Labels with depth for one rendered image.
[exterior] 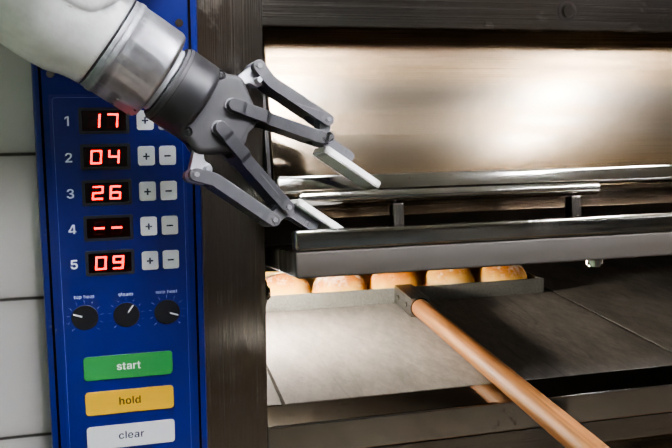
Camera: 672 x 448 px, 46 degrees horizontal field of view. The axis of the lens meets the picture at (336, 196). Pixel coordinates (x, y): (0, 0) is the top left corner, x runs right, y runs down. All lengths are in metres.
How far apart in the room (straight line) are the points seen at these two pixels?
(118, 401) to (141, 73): 0.36
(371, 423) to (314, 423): 0.07
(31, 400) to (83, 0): 0.44
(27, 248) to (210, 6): 0.31
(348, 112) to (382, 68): 0.07
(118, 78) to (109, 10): 0.06
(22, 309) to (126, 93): 0.29
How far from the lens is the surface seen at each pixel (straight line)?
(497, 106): 0.95
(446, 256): 0.79
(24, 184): 0.87
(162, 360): 0.88
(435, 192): 0.82
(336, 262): 0.75
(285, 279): 1.39
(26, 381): 0.92
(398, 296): 1.39
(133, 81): 0.70
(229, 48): 0.86
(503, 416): 1.04
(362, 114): 0.89
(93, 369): 0.88
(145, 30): 0.71
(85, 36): 0.70
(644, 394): 1.14
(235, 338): 0.91
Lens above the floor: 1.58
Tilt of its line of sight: 9 degrees down
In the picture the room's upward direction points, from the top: straight up
